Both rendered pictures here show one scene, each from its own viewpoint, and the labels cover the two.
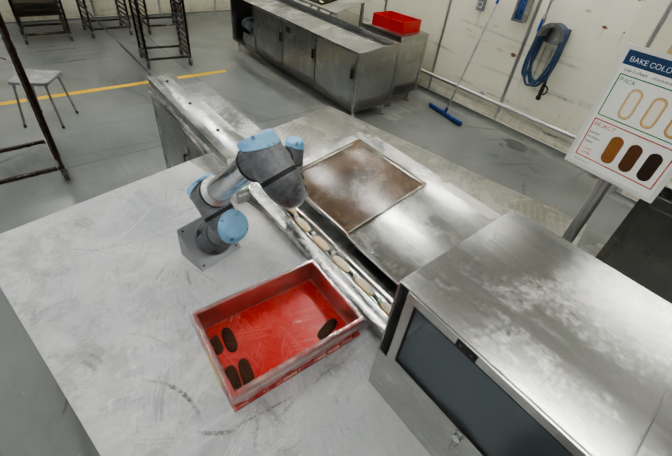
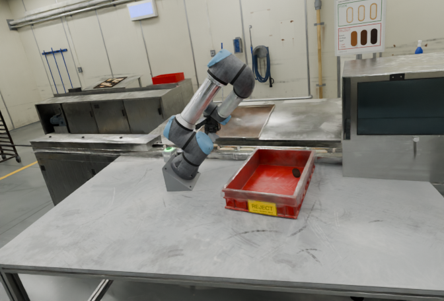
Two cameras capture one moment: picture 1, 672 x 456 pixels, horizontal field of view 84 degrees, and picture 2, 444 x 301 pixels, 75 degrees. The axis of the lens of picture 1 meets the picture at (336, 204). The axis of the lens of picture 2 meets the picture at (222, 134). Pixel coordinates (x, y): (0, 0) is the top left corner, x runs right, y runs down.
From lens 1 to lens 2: 0.97 m
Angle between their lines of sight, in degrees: 27
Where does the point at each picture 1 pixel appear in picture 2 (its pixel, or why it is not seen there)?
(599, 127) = (342, 32)
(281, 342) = (280, 187)
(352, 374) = (332, 179)
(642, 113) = (357, 15)
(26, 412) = not seen: outside the picture
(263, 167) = (233, 65)
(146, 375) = (221, 237)
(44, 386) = not seen: outside the picture
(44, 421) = not seen: outside the picture
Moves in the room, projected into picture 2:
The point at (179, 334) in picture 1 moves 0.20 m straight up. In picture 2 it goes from (216, 215) to (209, 173)
